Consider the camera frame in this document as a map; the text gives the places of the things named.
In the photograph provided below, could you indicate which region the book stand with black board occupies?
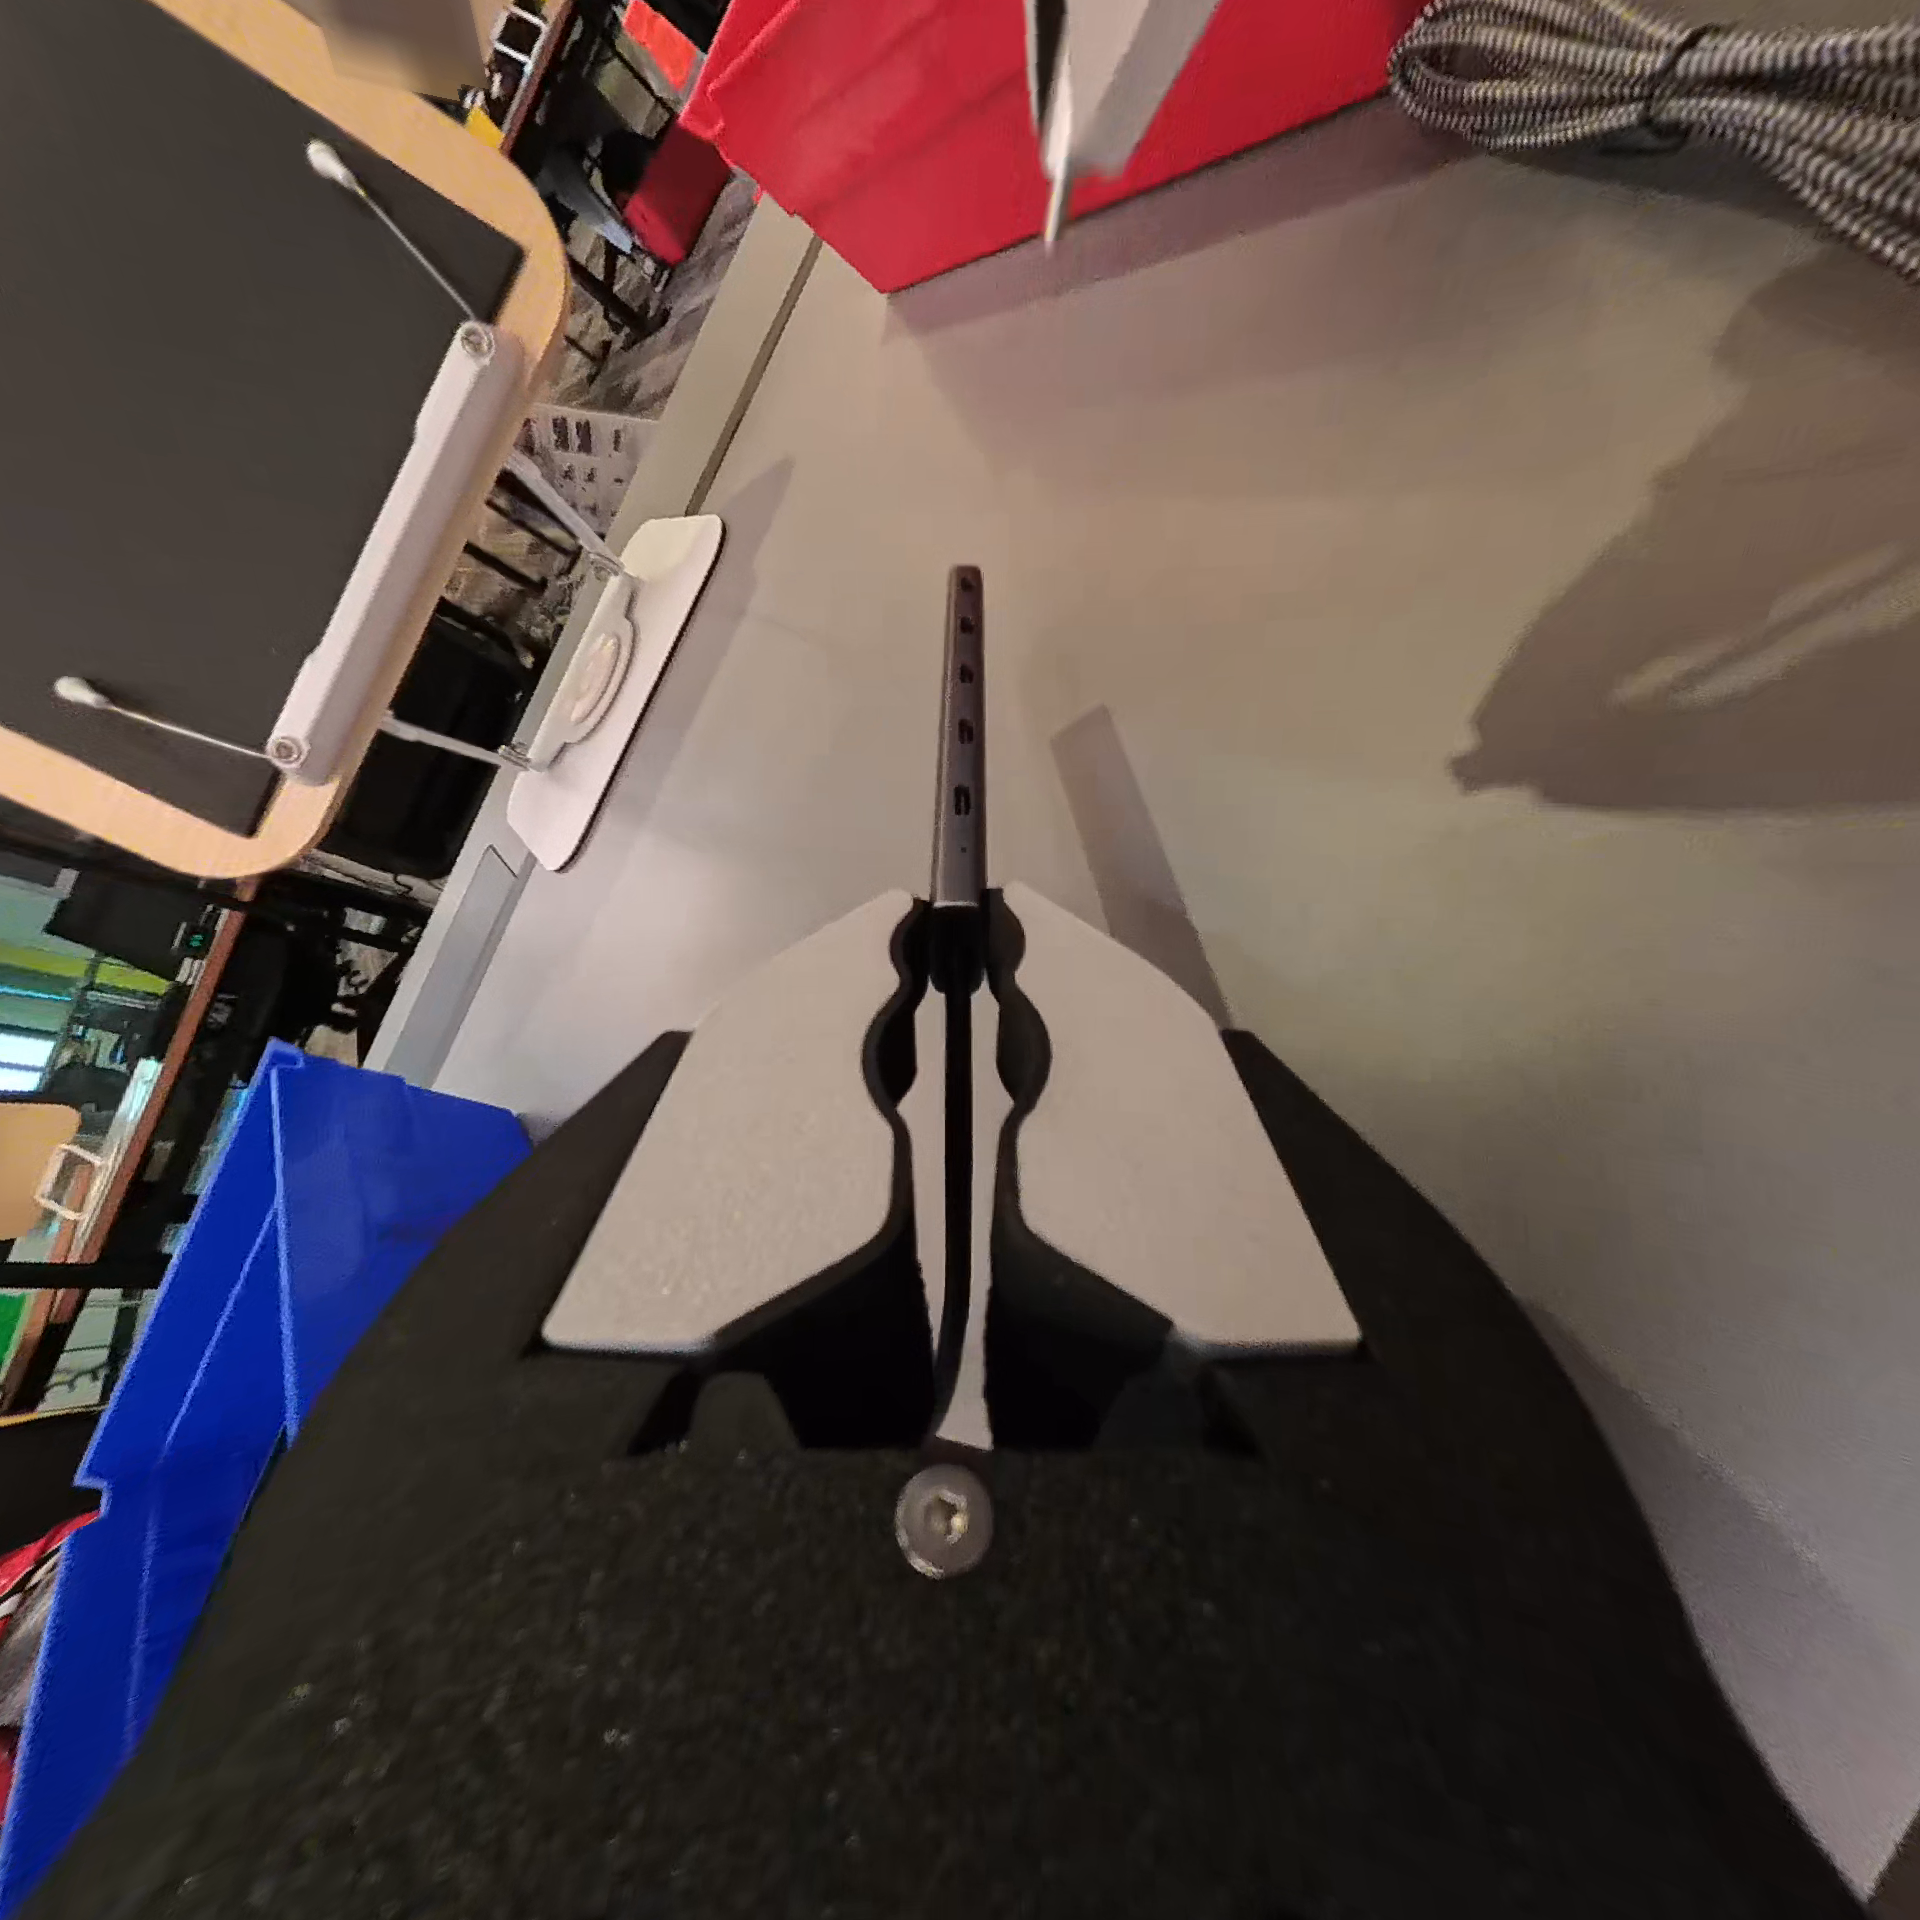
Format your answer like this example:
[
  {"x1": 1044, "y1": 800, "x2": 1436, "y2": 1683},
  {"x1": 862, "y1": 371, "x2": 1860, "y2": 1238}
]
[{"x1": 0, "y1": 0, "x2": 728, "y2": 880}]

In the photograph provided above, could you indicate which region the red storage bin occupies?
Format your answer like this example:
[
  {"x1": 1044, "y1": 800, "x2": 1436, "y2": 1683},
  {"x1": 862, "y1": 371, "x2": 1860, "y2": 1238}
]
[{"x1": 682, "y1": 0, "x2": 1433, "y2": 296}]

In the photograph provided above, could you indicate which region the grey desk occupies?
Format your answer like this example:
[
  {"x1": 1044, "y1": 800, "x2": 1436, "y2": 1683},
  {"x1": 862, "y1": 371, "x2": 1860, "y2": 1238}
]
[{"x1": 360, "y1": 88, "x2": 1920, "y2": 1900}]

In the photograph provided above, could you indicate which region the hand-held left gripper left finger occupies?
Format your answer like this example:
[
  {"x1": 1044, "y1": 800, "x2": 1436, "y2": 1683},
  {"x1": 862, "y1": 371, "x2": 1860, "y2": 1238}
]
[{"x1": 539, "y1": 887, "x2": 940, "y2": 1359}]

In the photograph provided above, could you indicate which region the grey braided cable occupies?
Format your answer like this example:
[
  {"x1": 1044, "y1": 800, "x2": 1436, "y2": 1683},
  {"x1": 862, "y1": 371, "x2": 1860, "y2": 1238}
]
[{"x1": 1387, "y1": 0, "x2": 1920, "y2": 289}]

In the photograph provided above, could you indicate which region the blue storage bin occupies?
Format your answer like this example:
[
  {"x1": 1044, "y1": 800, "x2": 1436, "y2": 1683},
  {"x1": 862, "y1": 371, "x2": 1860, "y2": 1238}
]
[{"x1": 0, "y1": 1040, "x2": 537, "y2": 1913}]

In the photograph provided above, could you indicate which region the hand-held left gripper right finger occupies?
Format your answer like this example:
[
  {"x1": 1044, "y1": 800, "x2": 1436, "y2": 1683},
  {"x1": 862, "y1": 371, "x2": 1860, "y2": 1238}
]
[{"x1": 984, "y1": 883, "x2": 1365, "y2": 1359}]

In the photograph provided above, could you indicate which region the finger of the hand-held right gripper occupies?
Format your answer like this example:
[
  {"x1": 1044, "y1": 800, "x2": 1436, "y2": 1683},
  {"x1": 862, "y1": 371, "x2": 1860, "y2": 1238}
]
[
  {"x1": 1084, "y1": 0, "x2": 1221, "y2": 169},
  {"x1": 1026, "y1": 0, "x2": 1120, "y2": 248}
]

